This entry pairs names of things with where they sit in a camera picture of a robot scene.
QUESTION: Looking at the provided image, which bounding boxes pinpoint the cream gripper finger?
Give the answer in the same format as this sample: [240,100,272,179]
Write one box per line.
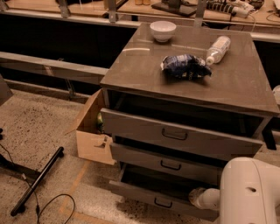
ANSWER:
[189,199,202,208]
[189,187,206,198]

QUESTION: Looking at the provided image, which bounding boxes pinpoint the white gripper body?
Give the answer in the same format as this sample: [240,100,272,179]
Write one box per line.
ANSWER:
[198,188,220,210]

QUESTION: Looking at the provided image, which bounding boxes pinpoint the grey bottom drawer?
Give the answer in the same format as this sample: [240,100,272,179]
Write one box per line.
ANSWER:
[109,163,219,221]

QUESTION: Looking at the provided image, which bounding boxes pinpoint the grey drawer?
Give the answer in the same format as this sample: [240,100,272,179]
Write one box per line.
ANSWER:
[101,108,263,160]
[109,163,219,221]
[110,137,226,186]

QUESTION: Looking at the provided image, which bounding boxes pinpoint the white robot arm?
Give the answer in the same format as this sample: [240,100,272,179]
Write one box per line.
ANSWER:
[189,157,280,224]

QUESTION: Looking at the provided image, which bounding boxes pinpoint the grey top drawer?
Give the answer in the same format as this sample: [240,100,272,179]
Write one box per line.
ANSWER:
[101,108,263,160]

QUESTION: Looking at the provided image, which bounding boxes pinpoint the grey drawer cabinet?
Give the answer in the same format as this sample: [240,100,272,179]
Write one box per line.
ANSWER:
[101,24,279,149]

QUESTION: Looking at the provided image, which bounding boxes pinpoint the brown cardboard box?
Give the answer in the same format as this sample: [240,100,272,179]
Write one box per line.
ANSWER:
[65,90,116,165]

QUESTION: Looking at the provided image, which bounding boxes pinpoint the green item in box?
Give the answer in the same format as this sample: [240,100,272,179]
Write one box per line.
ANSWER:
[96,113,104,133]

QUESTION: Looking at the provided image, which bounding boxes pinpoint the blue crumpled snack bag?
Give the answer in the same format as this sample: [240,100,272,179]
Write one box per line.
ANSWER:
[160,54,212,81]

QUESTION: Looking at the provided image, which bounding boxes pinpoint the clear plastic bottle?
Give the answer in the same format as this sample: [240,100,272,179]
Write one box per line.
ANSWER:
[206,36,231,66]

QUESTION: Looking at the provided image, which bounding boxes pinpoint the white ceramic bowl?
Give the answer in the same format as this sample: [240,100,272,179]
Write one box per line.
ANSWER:
[150,21,177,42]

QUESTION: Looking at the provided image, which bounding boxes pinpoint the black metal stand bar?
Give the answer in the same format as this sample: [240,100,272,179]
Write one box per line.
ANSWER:
[10,147,64,217]

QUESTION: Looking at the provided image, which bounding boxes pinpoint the black monitor base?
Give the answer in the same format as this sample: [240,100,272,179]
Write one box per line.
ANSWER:
[151,0,197,17]

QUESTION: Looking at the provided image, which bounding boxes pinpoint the white power strip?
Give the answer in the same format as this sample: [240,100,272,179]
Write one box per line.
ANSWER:
[206,0,256,19]

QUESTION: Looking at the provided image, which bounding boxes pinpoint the black floor cable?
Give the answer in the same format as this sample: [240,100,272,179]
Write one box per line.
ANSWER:
[0,143,76,224]

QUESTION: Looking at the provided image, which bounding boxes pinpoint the grey metal rail beam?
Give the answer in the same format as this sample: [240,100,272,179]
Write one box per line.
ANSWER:
[0,52,108,85]

